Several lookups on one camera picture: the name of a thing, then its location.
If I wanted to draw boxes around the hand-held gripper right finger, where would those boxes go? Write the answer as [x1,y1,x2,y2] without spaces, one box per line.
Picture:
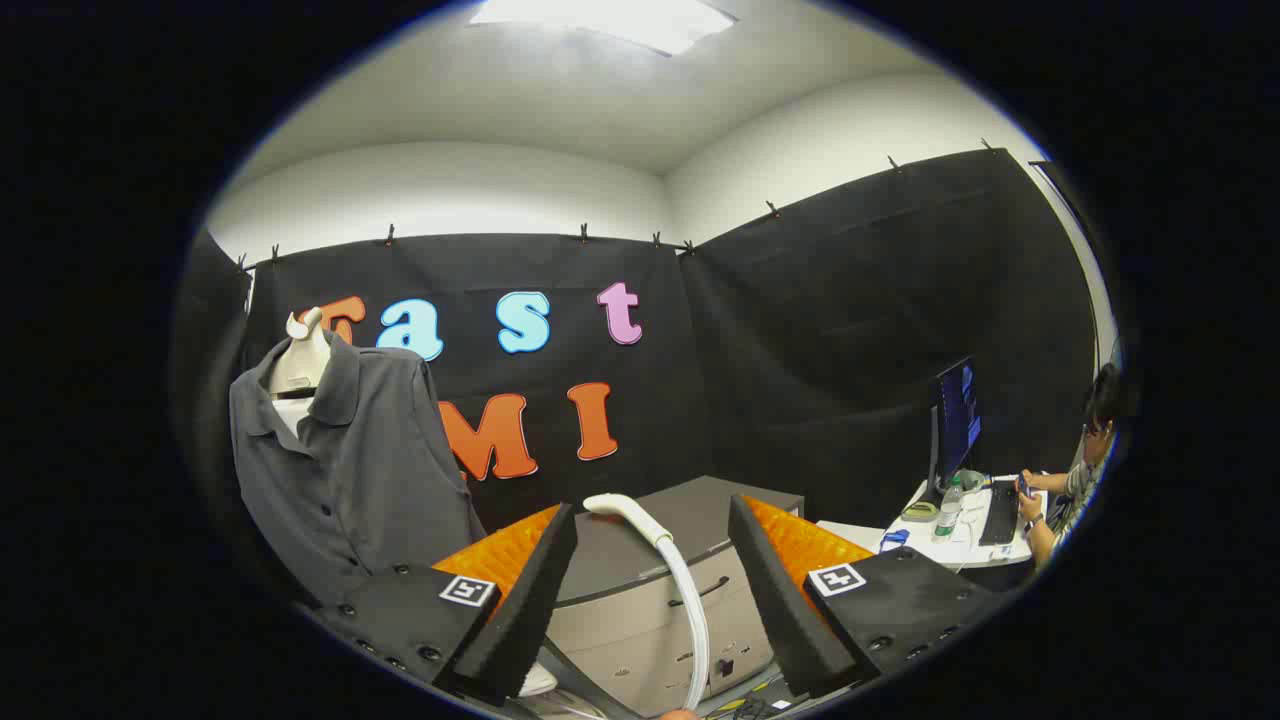
[727,493,1001,699]

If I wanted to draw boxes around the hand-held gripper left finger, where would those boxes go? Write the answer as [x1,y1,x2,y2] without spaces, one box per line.
[310,503,579,707]

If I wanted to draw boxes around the grey button-up shirt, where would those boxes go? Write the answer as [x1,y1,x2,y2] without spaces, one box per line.
[229,335,488,606]

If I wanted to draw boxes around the grey drawer cabinet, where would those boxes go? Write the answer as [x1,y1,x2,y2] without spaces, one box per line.
[545,475,806,716]

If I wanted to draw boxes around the white office desk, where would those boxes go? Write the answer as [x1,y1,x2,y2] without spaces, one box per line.
[818,475,1049,571]

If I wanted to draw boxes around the black keyboard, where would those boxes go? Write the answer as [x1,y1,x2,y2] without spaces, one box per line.
[980,480,1021,547]

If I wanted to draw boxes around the black computer monitor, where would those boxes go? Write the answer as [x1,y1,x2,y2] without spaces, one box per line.
[928,355,983,498]

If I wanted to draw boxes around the cream mannequin torso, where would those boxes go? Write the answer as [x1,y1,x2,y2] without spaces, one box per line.
[268,307,333,441]

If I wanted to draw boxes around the ceiling light panel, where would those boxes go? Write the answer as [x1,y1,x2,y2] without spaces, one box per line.
[468,0,739,56]

